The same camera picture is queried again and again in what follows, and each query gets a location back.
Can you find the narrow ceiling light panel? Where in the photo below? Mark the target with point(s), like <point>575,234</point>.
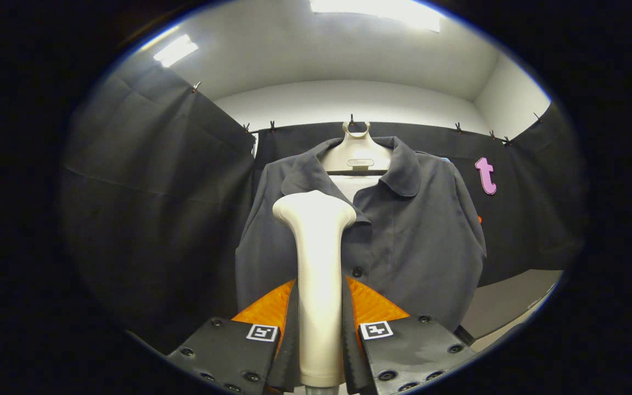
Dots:
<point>176,50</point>

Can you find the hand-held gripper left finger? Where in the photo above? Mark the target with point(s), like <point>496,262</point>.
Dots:
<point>288,356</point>

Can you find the cream garment hanger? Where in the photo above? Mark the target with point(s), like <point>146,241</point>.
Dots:
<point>357,153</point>

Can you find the black backdrop cloth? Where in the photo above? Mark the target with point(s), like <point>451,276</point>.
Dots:
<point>157,219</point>

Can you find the row of black cloth clips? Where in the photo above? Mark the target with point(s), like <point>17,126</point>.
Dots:
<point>351,119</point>

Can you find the large ceiling light panel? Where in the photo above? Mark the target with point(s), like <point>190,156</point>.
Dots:
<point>376,11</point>

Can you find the grey top drawer cabinet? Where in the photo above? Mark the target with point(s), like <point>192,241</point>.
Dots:
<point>508,296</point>

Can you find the dark grey button shirt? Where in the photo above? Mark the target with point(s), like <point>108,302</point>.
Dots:
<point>420,247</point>

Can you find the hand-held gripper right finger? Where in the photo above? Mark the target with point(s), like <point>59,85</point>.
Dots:
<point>351,356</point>

